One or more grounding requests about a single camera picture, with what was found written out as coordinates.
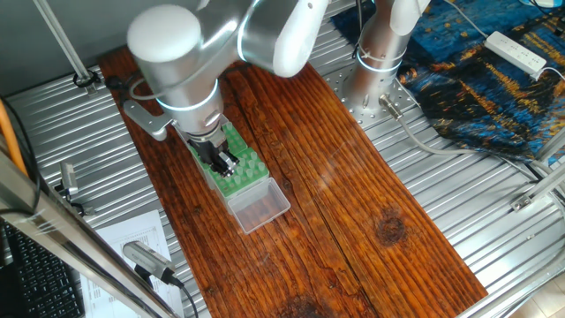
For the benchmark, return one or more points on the white power strip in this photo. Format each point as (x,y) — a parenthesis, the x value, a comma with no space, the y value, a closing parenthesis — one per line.
(514,54)

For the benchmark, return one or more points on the aluminium profile with bracket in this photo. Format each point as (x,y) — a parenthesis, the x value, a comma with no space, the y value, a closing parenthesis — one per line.
(543,187)

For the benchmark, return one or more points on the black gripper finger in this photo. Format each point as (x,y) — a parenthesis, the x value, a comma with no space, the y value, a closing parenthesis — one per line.
(227,164)
(209,168)

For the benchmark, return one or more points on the orange tube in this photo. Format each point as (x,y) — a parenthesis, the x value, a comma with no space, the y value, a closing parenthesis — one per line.
(12,137)

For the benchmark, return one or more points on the small metal bracket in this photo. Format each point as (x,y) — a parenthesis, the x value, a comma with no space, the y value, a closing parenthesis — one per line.
(88,211)

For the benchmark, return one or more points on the clear box with green rack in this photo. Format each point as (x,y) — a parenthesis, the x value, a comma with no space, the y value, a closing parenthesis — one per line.
(260,207)
(234,139)

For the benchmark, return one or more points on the aluminium post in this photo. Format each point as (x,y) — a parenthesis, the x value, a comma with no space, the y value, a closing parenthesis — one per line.
(62,40)

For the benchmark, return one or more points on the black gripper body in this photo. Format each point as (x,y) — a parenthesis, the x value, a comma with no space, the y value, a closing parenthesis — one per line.
(205,152)

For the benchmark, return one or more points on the printed white paper sheet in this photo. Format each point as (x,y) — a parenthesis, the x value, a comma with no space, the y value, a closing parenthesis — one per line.
(132,229)

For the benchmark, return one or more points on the silver camera on stand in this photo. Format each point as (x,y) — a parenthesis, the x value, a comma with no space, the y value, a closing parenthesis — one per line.
(69,179)

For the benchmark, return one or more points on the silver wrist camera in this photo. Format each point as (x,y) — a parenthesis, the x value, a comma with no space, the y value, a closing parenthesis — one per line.
(145,119)

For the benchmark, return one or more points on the black keyboard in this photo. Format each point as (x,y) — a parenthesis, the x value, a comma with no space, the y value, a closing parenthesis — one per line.
(39,282)

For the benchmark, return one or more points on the aluminium profile bar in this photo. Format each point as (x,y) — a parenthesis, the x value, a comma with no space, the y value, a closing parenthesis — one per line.
(554,148)

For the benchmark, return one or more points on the pale blue plastic object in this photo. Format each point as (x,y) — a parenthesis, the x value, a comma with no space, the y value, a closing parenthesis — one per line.
(543,2)

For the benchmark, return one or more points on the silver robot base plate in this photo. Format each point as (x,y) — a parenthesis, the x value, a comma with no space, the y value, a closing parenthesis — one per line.
(371,118)

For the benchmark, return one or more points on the clear large pipette tip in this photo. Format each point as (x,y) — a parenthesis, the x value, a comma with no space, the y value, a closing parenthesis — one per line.
(238,169)
(251,163)
(229,124)
(248,173)
(241,160)
(236,179)
(254,153)
(226,178)
(262,167)

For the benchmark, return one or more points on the blue starry painted cloth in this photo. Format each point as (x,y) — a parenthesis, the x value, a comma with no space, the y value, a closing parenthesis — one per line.
(463,88)

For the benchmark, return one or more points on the aluminium frame beam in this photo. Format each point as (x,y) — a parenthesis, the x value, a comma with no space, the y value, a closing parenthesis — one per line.
(66,238)

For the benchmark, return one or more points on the brown wooden board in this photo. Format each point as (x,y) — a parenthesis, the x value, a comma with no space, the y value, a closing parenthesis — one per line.
(353,176)

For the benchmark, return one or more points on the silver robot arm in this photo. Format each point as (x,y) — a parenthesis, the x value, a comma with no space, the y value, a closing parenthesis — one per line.
(176,66)

